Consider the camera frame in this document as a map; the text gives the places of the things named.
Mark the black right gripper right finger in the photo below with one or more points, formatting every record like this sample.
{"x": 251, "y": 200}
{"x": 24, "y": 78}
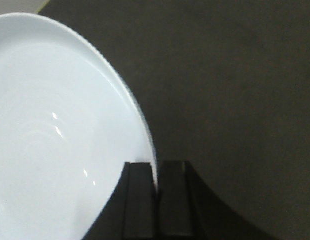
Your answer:
{"x": 190, "y": 210}

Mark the black table mat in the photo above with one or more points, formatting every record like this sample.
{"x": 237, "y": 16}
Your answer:
{"x": 224, "y": 84}

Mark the light blue round tray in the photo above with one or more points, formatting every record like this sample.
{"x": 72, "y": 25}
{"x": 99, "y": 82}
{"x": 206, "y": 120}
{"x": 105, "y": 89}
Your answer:
{"x": 68, "y": 124}

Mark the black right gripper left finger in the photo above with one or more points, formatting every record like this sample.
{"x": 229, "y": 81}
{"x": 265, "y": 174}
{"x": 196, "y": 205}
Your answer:
{"x": 130, "y": 213}

